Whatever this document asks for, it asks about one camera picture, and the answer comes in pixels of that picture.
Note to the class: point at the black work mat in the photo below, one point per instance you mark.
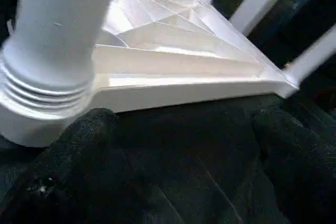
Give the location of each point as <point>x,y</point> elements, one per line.
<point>199,156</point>

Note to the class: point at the white glass-door cabinet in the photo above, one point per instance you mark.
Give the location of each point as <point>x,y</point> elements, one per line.
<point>257,3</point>

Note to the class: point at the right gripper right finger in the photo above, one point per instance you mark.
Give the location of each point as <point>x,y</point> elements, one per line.
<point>299,171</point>

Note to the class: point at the white plastic table top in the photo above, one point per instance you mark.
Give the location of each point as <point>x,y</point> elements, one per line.
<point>184,66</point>

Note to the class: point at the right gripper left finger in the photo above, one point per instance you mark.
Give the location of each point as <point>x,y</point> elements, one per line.
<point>58,177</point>

